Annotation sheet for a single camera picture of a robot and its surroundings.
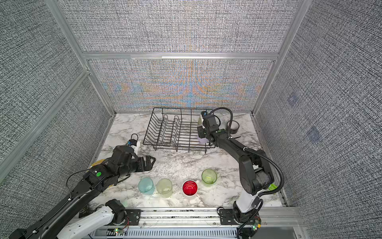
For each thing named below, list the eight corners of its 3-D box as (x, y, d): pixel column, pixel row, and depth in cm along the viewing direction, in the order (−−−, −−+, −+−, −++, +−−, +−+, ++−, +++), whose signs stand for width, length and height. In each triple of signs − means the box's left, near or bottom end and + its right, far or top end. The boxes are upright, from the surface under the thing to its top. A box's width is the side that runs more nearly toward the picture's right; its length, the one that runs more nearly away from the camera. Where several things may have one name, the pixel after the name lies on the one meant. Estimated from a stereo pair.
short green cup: (202, 188, 85) (203, 183, 78) (201, 174, 90) (202, 169, 83) (215, 188, 85) (218, 183, 78) (214, 174, 90) (216, 169, 83)
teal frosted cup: (141, 194, 83) (137, 189, 75) (143, 183, 86) (139, 177, 79) (154, 194, 83) (151, 189, 75) (156, 183, 86) (152, 177, 79)
